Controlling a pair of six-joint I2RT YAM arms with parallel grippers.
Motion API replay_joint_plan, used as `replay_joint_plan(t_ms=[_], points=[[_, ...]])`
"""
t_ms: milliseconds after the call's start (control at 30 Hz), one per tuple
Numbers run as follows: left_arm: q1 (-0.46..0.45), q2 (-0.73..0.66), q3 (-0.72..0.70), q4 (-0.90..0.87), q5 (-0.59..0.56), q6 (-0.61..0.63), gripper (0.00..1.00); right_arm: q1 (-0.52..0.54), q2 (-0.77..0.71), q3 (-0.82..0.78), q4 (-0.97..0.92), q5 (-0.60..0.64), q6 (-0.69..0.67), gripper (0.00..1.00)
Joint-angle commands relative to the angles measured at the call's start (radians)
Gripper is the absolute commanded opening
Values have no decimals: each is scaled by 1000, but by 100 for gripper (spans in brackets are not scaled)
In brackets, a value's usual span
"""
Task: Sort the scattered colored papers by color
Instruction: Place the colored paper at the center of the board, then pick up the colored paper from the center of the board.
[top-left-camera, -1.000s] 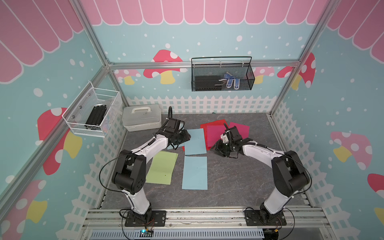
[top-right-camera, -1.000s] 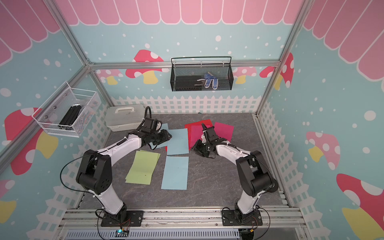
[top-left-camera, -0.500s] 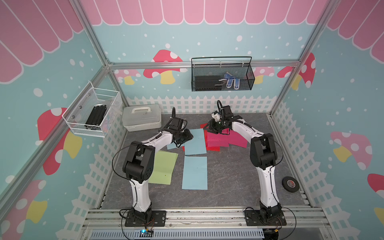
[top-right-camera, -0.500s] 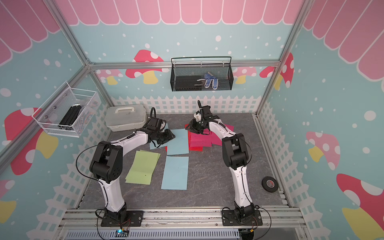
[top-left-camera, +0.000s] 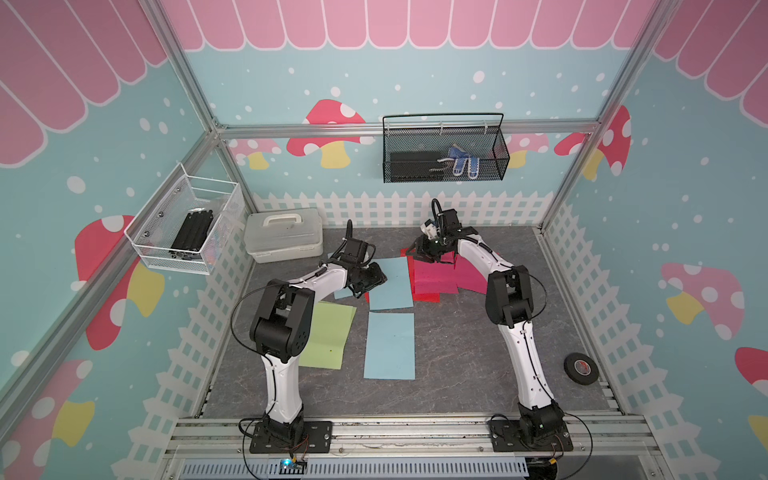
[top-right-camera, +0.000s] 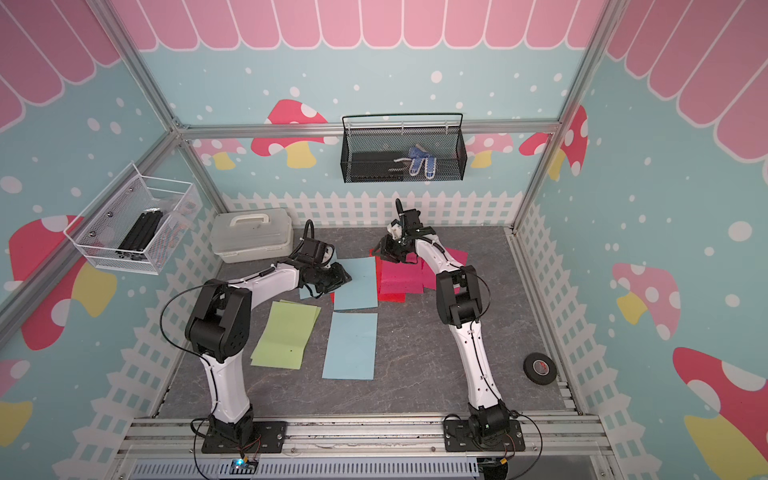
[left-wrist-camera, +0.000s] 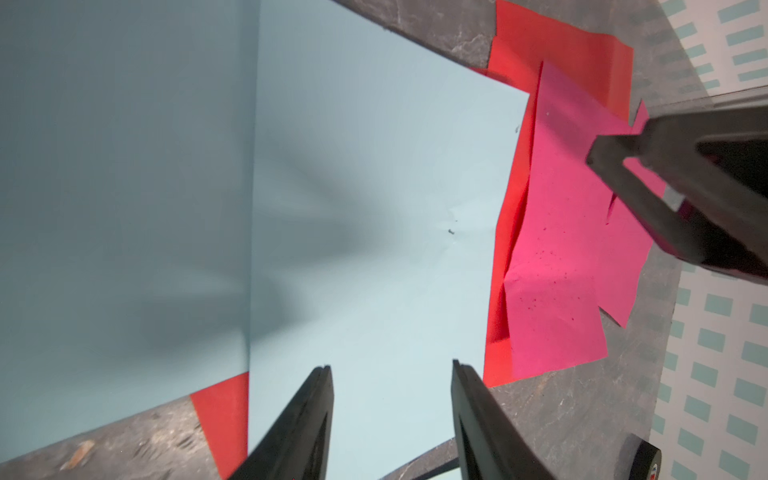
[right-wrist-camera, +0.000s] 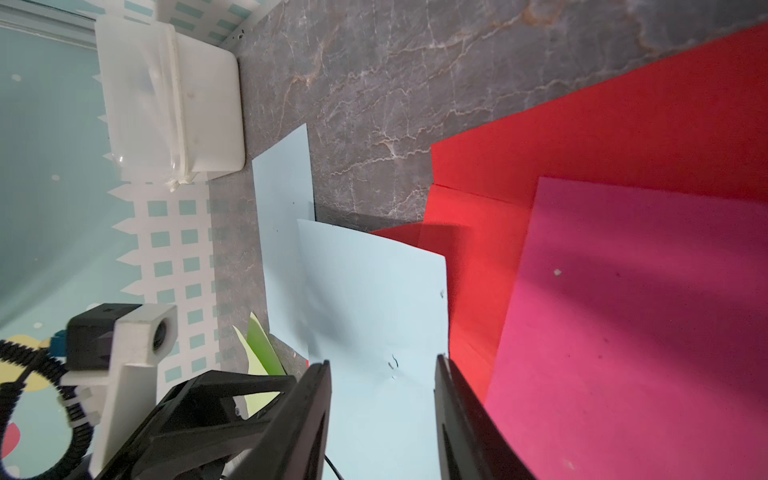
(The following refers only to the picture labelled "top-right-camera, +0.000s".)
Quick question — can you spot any small green paper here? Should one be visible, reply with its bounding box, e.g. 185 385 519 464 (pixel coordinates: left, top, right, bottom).
276 301 321 325

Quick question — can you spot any large green paper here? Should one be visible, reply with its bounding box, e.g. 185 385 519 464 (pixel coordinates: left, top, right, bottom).
251 302 316 370

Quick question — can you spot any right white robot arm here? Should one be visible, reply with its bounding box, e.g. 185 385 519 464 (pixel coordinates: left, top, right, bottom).
374 199 522 449

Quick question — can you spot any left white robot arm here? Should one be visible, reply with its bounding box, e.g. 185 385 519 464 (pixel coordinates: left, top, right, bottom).
185 220 352 455

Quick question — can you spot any magenta paper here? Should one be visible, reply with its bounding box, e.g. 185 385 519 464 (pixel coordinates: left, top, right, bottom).
417 243 469 290
377 255 424 295

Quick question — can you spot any red paper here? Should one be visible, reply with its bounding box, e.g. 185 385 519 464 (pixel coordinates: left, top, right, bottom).
369 256 407 304

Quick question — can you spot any black box in mesh basket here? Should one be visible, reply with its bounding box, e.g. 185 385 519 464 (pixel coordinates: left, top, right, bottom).
345 152 405 183

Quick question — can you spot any blue white item in basket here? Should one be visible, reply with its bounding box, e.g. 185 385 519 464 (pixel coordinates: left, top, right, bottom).
394 145 437 180

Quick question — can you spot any white plastic storage box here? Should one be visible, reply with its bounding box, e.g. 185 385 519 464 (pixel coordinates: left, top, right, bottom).
210 208 294 263

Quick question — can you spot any black tape roll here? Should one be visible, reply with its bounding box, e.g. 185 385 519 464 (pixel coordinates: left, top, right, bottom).
523 352 558 386

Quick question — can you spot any green lit circuit board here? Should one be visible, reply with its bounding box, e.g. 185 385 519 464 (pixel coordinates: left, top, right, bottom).
229 458 259 476

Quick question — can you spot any black mesh wall basket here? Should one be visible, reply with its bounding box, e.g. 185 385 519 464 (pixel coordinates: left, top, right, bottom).
340 112 468 183

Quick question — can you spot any black block in wire basket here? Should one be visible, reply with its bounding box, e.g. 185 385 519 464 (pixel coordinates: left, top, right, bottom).
116 209 164 261

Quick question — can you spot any white wire wall basket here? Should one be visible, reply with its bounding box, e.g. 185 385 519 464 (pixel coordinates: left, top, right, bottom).
63 164 203 275

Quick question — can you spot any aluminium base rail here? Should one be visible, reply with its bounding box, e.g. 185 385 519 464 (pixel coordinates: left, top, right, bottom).
106 411 622 479

